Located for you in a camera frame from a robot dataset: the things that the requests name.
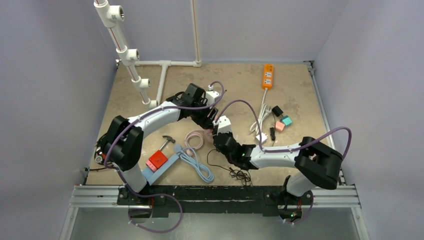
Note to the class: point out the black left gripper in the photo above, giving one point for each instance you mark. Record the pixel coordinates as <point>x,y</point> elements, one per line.
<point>206,121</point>

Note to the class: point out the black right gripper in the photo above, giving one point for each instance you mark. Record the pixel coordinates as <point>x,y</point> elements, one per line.
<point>220,141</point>

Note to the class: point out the salmon pink USB charger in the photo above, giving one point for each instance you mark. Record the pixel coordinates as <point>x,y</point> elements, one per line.
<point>279,126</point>

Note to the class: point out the black power adapter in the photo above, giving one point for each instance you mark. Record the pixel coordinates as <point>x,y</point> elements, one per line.
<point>277,111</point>

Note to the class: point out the teal USB charger plug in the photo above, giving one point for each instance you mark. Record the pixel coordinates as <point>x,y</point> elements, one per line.
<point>286,120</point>

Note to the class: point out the orange power strip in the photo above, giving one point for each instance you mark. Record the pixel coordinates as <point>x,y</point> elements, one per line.
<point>267,76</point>

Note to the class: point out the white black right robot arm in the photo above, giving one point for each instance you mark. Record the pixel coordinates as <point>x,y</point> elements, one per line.
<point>318,164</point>

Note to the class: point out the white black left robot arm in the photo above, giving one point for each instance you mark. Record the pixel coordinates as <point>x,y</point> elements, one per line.
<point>123,141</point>

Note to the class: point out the red cube socket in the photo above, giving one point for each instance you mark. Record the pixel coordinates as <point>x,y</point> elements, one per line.
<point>158,159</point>

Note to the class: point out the small pink plug block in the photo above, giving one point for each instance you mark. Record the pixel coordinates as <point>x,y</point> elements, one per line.
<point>151,166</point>

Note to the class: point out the black steel claw hammer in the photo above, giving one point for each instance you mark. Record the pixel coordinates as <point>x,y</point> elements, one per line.
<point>168,139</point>

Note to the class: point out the light blue power strip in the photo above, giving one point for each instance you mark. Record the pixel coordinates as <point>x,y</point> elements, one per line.
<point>153,176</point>

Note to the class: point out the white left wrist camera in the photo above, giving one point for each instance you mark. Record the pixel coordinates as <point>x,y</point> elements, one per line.
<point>211,95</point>

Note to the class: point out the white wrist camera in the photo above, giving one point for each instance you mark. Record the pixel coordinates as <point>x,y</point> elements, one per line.
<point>223,125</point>
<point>211,95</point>

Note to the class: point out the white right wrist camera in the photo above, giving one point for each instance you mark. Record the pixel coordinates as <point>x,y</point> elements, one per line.
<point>223,125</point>

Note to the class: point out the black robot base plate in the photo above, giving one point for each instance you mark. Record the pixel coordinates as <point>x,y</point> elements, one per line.
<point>267,200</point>

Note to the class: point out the aluminium rail frame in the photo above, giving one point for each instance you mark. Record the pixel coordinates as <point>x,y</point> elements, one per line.
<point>249,170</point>

